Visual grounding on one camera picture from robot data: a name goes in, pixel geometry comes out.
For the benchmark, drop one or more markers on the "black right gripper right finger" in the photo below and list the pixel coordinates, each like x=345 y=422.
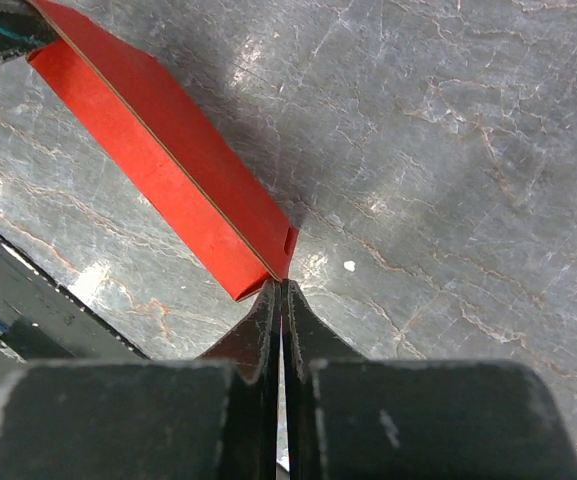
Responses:
x=349 y=417

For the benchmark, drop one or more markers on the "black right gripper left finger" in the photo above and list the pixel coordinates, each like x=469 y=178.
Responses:
x=213 y=417

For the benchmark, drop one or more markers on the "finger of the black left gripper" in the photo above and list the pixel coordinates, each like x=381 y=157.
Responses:
x=22 y=30

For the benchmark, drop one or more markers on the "red paper box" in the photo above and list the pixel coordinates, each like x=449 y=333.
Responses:
x=150 y=127

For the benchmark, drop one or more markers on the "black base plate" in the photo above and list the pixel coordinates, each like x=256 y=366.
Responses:
x=40 y=319

